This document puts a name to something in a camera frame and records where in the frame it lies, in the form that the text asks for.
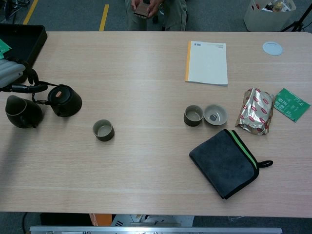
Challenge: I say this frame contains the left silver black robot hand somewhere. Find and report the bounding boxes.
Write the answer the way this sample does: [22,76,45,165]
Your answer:
[0,56,49,94]

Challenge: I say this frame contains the black teapot with hoop handle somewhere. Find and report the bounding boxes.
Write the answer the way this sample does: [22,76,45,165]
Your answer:
[31,82,83,117]

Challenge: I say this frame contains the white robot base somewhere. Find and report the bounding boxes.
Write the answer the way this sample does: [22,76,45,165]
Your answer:
[111,214,195,227]

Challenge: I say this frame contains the olive teacup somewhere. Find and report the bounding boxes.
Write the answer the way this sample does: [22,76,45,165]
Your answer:
[93,119,115,142]

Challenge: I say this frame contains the empty dark teacup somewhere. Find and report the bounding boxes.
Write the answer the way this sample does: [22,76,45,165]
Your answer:
[183,105,204,127]

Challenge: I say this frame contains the black rectangular tray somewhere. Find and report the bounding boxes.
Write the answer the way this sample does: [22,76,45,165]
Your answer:
[0,23,48,85]

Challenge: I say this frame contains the dark pitcher with grey inside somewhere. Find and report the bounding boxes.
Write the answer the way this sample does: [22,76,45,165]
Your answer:
[5,95,44,129]

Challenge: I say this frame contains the smartphone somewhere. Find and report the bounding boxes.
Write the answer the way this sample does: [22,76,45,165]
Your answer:
[133,2,150,20]

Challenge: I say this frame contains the seated person khaki trousers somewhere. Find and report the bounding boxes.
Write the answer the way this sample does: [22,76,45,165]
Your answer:
[125,0,188,32]

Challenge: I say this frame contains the orange base cover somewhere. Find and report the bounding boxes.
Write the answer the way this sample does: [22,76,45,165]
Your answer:
[89,213,113,227]

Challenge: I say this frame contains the white notebook with yellow spine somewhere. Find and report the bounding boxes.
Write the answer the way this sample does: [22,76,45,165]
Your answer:
[185,40,229,86]

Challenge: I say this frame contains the grey cloth with green stripe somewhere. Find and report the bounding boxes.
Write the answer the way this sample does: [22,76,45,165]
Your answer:
[189,129,273,200]

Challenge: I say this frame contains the silver foil pack red labels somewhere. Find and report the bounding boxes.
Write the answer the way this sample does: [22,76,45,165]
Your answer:
[235,87,275,136]

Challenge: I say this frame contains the white storage box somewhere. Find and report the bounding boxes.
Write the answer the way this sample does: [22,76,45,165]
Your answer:
[243,0,297,32]

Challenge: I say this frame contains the green tea packet white print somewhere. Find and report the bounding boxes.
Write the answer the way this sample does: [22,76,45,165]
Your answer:
[273,87,311,123]

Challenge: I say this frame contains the black tripod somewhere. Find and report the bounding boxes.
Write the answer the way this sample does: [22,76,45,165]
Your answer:
[280,3,312,32]

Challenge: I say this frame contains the aluminium profile rail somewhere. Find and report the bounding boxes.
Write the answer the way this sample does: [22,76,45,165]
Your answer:
[29,226,283,234]

